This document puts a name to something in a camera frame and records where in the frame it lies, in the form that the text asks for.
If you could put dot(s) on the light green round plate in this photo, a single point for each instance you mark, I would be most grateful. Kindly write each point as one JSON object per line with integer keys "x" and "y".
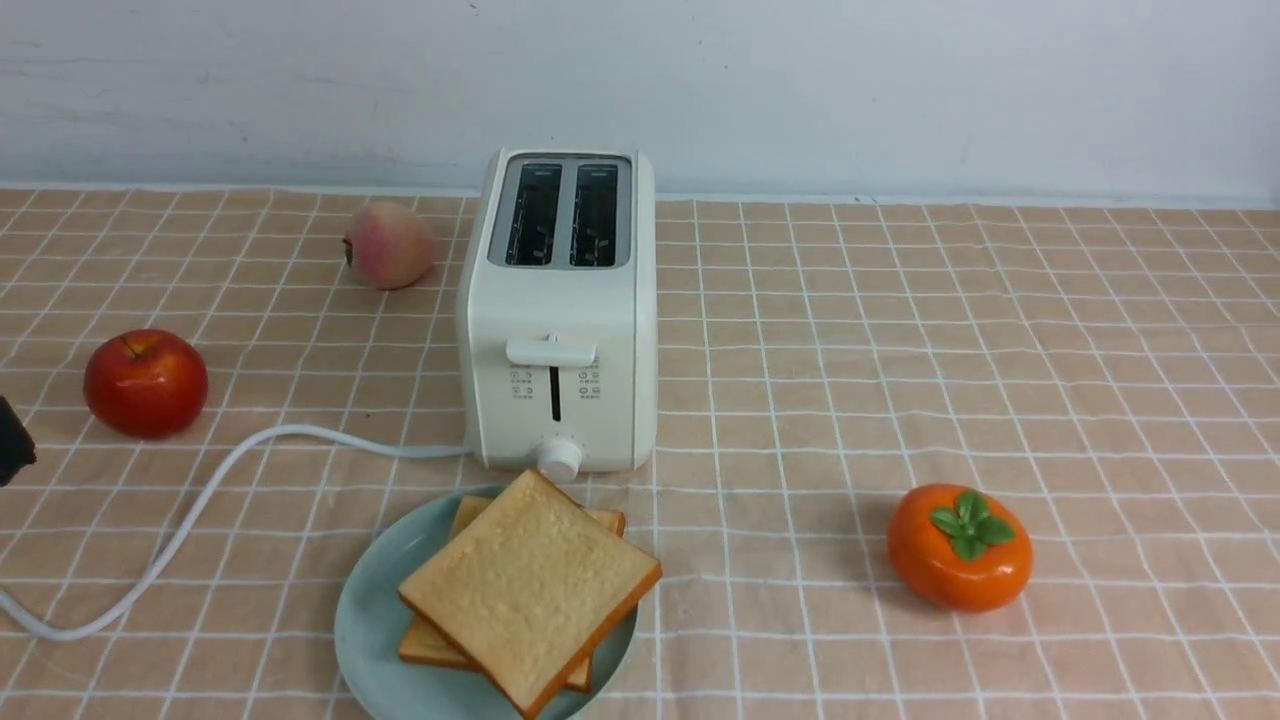
{"x": 371, "y": 620}

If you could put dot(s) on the orange persimmon with green leaf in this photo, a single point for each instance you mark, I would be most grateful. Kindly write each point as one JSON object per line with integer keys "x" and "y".
{"x": 959, "y": 548}

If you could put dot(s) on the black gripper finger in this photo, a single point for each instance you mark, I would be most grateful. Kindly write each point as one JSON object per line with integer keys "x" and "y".
{"x": 18, "y": 449}

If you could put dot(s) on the pink peach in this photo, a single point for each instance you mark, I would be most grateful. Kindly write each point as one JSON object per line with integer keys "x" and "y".
{"x": 389, "y": 246}

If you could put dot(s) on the red apple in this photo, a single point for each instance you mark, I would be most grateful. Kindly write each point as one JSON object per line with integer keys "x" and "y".
{"x": 146, "y": 384}

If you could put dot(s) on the toast slice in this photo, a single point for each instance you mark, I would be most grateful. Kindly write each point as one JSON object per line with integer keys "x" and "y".
{"x": 422, "y": 644}
{"x": 529, "y": 589}

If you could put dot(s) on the white two-slot toaster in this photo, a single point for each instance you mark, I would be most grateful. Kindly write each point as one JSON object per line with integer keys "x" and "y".
{"x": 556, "y": 314}

